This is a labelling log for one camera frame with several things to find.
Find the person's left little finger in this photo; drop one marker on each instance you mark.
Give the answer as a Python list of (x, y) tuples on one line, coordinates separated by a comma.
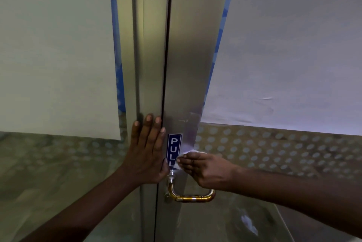
[(135, 134)]

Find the person's left middle finger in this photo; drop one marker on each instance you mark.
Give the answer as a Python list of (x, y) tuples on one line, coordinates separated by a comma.
[(155, 133)]

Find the person's right hand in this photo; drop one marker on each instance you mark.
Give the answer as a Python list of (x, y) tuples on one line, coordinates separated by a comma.
[(212, 169)]

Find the person's left hand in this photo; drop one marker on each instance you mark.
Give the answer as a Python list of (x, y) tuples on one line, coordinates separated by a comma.
[(144, 160)]

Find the blue door sticker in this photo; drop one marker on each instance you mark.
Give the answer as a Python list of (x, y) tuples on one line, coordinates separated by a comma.
[(173, 147)]

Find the person's right thumb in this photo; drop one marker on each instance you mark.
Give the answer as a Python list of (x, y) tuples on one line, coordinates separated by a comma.
[(195, 156)]

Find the white paper sheet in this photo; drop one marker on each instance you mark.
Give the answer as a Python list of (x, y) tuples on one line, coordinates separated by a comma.
[(288, 52), (56, 52)]

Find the person's left forearm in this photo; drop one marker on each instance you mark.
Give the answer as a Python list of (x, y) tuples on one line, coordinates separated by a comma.
[(84, 210)]

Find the blue tape strip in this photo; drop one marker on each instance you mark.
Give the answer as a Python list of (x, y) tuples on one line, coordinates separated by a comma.
[(220, 30), (116, 38)]

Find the metal framed glass door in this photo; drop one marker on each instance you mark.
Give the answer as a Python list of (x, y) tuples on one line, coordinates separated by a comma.
[(189, 52), (150, 52)]

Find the person's left thumb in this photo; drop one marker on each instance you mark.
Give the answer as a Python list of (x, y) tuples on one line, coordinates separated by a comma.
[(166, 169)]

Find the person's right forearm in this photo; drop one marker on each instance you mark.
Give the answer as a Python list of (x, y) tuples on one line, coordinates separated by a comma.
[(297, 193)]

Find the white tissue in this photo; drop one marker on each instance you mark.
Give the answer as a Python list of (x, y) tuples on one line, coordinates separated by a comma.
[(189, 152)]

